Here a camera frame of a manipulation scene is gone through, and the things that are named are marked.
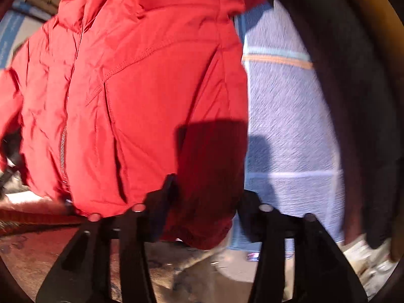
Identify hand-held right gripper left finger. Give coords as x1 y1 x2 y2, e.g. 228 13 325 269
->
36 173 179 303

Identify person's dark trousers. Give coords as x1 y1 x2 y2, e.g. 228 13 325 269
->
273 0 404 250

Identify red patterned rug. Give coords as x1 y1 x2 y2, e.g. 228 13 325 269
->
0 192 221 303

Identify person's white shoe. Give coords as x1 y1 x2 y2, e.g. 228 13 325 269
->
342 236 399 276

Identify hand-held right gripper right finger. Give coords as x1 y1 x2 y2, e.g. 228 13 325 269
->
238 192 368 303

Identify red puffer jacket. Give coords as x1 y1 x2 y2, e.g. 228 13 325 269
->
0 0 280 250

